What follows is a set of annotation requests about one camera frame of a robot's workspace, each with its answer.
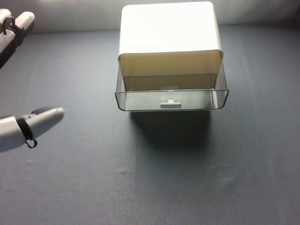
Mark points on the transparent grey plastic drawer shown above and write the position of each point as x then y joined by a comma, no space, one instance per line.
140,100

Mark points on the grey table cloth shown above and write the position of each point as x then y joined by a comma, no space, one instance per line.
93,182

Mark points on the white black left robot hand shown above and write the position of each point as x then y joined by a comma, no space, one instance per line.
44,118

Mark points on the white drawer cabinet shell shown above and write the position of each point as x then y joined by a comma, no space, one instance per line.
167,28

